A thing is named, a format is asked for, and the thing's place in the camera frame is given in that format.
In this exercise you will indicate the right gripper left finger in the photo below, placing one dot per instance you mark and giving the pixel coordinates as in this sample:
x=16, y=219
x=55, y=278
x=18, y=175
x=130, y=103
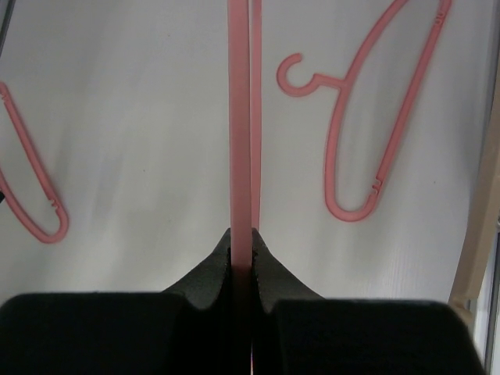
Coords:
x=187, y=328

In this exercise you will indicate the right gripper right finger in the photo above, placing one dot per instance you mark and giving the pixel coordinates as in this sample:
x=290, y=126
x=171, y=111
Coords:
x=296, y=331

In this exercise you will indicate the beige hanger pile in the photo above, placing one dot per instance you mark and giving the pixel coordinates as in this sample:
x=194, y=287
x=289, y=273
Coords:
x=483, y=216

